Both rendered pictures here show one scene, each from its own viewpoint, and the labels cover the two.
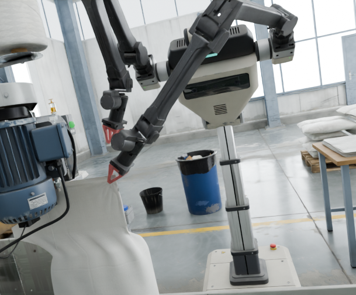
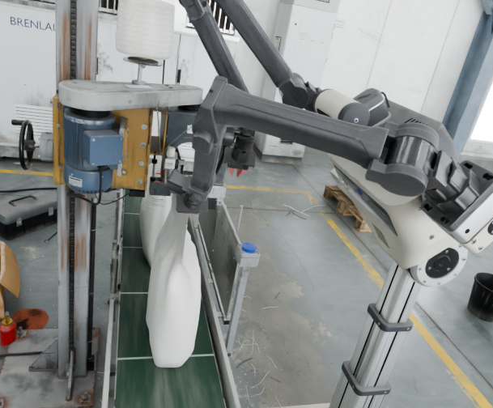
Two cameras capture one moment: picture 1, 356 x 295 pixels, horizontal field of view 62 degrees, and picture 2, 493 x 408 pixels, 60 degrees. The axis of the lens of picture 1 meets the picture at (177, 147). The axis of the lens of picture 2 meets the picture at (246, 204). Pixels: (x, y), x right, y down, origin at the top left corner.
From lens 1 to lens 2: 1.18 m
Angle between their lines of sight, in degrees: 59
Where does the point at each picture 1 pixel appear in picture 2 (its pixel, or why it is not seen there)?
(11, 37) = (118, 46)
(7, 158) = (67, 142)
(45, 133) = (86, 138)
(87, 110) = not seen: outside the picture
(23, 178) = (73, 160)
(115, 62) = not seen: hidden behind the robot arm
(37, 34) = (139, 48)
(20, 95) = (79, 101)
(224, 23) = (197, 124)
